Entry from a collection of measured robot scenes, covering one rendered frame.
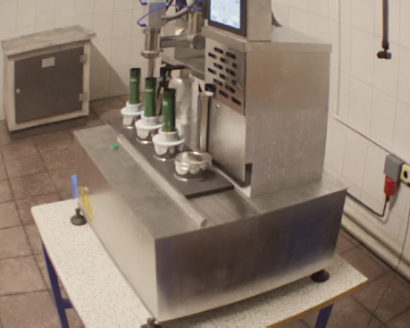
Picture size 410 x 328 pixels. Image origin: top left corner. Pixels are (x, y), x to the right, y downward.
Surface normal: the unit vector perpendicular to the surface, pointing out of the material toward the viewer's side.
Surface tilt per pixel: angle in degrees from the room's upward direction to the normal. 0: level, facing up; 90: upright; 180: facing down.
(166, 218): 0
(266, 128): 90
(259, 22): 90
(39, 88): 91
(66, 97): 90
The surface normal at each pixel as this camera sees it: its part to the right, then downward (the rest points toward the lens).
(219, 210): 0.03, -0.91
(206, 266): 0.44, 0.39
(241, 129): -0.90, 0.17
